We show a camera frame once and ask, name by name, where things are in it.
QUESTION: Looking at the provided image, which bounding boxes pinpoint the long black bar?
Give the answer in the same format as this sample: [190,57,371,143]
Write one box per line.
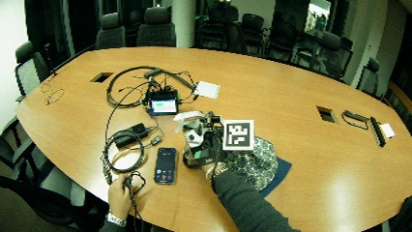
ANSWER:
[369,116,389,148]

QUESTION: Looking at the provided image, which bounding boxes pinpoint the grey padded office chair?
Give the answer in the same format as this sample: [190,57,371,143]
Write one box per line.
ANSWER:
[135,6,178,48]
[95,12,129,50]

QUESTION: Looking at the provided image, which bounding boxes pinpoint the black coiled adapter cable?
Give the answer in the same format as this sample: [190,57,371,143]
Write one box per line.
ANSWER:
[101,105,166,187]

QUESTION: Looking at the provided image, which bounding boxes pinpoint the grey mesh office chair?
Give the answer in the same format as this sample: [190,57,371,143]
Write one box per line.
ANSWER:
[15,41,55,102]

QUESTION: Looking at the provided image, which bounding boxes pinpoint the black power adapter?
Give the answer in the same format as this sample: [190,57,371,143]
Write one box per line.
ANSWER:
[113,122,151,149]

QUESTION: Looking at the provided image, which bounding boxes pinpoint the thin black cable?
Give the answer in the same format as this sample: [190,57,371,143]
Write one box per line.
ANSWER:
[123,171,149,232]

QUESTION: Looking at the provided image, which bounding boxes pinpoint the white square box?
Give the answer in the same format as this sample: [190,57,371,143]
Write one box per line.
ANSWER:
[194,80,222,100]

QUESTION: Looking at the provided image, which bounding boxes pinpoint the thick black cable loop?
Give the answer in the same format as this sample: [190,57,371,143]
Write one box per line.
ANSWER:
[106,65,199,108]

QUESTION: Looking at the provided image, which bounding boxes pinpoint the white round pillar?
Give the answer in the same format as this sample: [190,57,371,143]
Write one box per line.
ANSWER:
[170,0,198,49]

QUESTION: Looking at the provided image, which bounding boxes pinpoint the silver wristwatch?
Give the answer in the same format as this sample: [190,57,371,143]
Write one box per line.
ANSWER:
[105,212,130,228]

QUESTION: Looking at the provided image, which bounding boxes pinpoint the patterned black white cloth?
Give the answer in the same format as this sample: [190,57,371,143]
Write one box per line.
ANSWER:
[225,134,282,191]

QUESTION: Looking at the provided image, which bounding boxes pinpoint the beaded wrist bracelet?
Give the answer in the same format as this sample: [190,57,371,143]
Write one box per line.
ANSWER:
[206,162,231,182]

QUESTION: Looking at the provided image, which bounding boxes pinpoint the black office chair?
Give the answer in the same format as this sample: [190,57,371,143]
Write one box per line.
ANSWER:
[355,57,383,97]
[295,30,355,80]
[197,3,247,55]
[0,116,90,227]
[242,13,270,56]

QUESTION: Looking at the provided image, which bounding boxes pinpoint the white marker cube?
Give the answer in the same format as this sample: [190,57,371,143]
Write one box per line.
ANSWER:
[222,119,257,152]

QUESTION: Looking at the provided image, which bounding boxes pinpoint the small black screen device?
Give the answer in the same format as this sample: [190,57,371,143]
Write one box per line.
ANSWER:
[147,91,181,117]

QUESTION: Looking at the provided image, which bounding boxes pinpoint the black smartphone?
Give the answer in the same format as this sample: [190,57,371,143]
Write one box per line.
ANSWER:
[154,147,179,186]

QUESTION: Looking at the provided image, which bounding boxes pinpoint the dark blue mat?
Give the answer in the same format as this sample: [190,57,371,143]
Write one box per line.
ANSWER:
[257,156,294,199]

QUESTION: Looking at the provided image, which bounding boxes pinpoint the small white card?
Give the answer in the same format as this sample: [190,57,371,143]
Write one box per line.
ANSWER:
[379,123,398,139]

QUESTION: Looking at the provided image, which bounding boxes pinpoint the thin wire eyeglasses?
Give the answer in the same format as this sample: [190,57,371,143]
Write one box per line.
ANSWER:
[41,79,67,106]

